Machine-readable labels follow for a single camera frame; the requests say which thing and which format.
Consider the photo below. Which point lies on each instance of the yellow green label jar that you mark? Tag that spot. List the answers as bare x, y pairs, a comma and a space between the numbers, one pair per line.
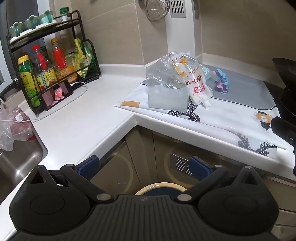
47, 78

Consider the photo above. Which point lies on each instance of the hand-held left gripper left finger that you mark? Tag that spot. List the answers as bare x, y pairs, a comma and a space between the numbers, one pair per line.
89, 165

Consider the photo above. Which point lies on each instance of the clear plastic bag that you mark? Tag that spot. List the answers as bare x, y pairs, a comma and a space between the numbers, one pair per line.
161, 74

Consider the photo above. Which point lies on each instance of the teal ceramic cup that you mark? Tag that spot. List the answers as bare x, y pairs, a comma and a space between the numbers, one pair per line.
16, 29
31, 22
46, 16

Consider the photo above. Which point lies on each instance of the steel sink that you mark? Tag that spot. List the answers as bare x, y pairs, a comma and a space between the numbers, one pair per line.
20, 160

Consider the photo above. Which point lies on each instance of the printed grey white cover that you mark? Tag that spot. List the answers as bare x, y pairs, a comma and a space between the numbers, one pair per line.
231, 102

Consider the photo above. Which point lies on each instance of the yellow green snack bag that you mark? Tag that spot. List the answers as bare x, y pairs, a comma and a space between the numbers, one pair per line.
82, 58

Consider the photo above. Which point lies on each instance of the beige rim trash bin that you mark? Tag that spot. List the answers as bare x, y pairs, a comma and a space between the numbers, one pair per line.
159, 188

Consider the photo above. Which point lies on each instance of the metal mesh strainer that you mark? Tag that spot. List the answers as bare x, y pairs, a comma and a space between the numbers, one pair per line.
157, 9

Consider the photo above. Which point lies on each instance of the blue pink wrapper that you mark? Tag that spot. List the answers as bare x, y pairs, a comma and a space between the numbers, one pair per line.
222, 81

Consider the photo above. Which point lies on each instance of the green lid spice jar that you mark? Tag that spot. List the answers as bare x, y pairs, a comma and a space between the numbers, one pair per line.
64, 15

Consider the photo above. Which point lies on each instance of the translucent plastic box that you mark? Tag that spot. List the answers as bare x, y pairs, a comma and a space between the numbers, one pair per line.
167, 99

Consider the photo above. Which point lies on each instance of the red cap sauce bottle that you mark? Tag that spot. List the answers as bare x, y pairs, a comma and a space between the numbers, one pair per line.
39, 59

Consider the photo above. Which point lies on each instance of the white tray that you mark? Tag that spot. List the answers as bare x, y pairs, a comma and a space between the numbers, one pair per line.
34, 31

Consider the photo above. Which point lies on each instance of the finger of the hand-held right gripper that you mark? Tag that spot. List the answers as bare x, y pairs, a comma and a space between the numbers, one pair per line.
281, 127

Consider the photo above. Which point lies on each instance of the black metal spice rack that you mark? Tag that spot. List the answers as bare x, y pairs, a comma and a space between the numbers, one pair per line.
91, 77

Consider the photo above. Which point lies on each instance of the black smartphone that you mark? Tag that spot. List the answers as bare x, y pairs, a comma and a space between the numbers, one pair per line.
57, 95

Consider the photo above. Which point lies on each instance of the plastic bag of meat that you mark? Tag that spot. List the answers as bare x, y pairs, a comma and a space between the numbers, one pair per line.
13, 126

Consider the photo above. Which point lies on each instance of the silver cabinet vent grille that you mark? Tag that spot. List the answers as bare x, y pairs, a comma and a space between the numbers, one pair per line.
180, 163

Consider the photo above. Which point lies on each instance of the beige plain cabinet door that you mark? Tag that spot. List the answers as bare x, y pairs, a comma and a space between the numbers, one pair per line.
138, 148

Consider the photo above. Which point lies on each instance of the silver wall vent grille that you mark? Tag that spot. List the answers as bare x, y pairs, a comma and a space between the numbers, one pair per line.
178, 8

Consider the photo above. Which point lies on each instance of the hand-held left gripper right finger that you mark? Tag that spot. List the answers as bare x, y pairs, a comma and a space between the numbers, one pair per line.
198, 168

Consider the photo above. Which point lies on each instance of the red label oil bottle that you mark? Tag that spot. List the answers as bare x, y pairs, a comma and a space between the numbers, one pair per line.
59, 58

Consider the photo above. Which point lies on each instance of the green bottle yellow cap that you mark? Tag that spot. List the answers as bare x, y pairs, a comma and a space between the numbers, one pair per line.
26, 78

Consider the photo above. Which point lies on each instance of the white red label pouch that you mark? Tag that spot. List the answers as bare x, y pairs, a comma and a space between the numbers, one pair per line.
196, 84

